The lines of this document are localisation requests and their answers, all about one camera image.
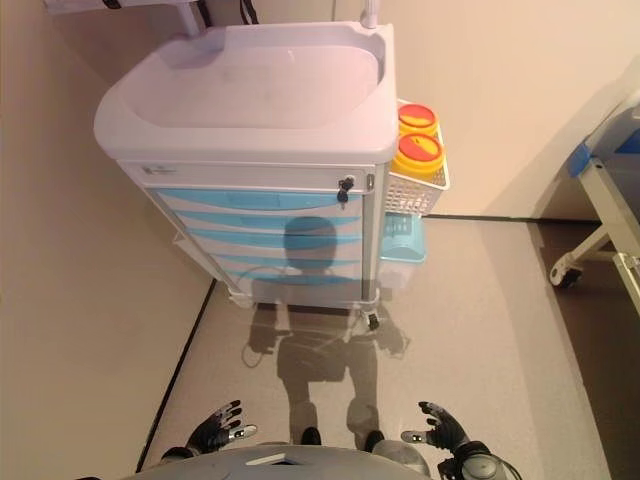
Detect yellow sharps container red lid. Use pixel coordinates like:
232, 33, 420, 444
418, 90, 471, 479
390, 131, 447, 184
397, 103, 439, 137

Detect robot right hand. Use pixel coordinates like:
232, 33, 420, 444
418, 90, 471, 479
400, 400, 472, 454

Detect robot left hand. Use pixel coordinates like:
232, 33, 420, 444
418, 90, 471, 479
187, 399, 259, 455

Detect hospital bed frame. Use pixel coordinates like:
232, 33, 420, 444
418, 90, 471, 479
549, 89, 640, 321

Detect bed caster wheel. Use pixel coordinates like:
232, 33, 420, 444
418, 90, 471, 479
549, 262, 585, 289

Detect blue white cart drawer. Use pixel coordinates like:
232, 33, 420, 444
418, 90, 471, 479
219, 269, 364, 302
172, 209, 364, 234
149, 186, 365, 214
203, 251, 364, 275
185, 228, 364, 256

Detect white plastic side basket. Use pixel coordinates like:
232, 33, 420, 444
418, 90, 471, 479
383, 98, 452, 219

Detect white blue medical cart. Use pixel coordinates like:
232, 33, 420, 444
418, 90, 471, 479
93, 22, 399, 312

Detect grey robot torso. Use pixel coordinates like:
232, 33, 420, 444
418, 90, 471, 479
119, 439, 432, 480

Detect black cart keys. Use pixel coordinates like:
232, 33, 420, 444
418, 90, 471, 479
337, 175, 358, 211

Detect white cart pole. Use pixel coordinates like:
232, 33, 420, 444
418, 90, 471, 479
361, 0, 384, 31

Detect clear plastic bin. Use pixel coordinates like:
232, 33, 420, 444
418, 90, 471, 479
375, 257, 417, 292

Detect light blue waste bin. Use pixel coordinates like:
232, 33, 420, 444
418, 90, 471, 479
378, 212, 429, 263

